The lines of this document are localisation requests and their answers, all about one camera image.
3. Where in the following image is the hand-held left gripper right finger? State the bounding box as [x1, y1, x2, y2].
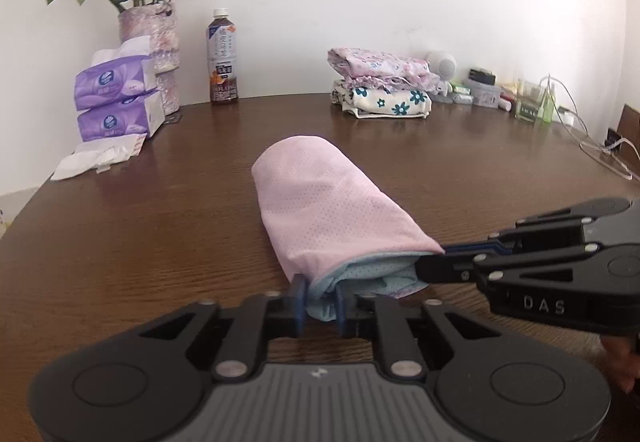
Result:
[334, 282, 501, 379]

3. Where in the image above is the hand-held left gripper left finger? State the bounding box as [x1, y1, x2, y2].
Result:
[137, 274, 307, 380]

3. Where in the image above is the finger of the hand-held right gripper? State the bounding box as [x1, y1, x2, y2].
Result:
[442, 202, 591, 255]
[412, 244, 608, 292]

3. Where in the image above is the pink and blue mesh garment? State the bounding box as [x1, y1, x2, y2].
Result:
[251, 135, 446, 323]

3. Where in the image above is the person's right hand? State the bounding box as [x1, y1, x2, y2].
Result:
[602, 336, 640, 393]

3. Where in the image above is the green spray bottle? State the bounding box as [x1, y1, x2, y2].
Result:
[540, 82, 557, 124]

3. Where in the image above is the glass cup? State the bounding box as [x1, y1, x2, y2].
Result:
[515, 79, 546, 124]

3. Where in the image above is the wooden chair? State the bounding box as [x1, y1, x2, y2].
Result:
[617, 104, 640, 143]

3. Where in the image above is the lavender tin box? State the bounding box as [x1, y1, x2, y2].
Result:
[462, 78, 502, 109]

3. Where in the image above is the white teal-flower folded cloth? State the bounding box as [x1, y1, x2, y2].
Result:
[330, 84, 433, 119]

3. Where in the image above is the white robot speaker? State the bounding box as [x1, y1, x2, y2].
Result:
[425, 50, 458, 103]

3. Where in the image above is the purple ruffled folded cloth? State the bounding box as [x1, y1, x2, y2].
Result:
[332, 72, 441, 95]

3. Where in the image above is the pink floral folded cloth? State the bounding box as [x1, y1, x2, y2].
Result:
[327, 48, 431, 78]

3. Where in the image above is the brown tea bottle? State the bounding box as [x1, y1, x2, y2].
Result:
[206, 8, 240, 105]

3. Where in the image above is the crumpled white tissue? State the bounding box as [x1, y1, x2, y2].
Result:
[50, 132, 149, 181]

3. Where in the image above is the purple tissue pack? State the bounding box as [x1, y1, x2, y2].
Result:
[74, 36, 157, 112]
[76, 89, 166, 143]

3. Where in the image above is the white cable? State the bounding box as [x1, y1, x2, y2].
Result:
[545, 74, 640, 180]

